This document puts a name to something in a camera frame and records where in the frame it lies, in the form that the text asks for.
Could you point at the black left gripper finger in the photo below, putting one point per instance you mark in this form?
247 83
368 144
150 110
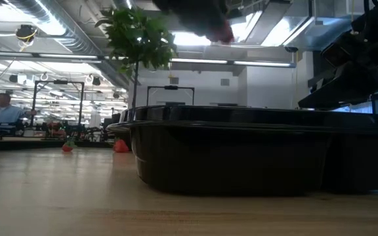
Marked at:
205 24

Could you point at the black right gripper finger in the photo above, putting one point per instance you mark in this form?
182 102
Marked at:
340 91

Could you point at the dark red cherry with stem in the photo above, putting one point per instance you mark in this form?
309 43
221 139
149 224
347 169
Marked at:
225 34

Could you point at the red strawberry with green leaves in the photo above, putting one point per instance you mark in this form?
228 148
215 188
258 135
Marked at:
67 148

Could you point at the long ceiling light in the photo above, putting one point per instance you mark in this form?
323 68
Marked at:
208 61

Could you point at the green leafy plant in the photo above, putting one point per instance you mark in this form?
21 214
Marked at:
136 36

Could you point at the black plastic divided container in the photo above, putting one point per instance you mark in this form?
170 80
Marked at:
225 157

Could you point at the person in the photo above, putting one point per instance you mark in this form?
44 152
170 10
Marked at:
7 114

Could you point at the grey wall vent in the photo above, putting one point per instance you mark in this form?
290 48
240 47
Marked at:
225 82
174 80

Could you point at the dome security camera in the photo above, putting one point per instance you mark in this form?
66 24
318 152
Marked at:
291 49

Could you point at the large silver rectangular duct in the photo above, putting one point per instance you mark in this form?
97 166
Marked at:
307 29

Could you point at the low black gantry frame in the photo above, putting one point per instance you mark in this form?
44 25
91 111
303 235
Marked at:
171 87

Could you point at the tall black gantry frame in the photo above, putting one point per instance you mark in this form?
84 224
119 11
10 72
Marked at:
59 82

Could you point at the black aluminium table frame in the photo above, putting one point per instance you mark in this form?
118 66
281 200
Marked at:
28 145

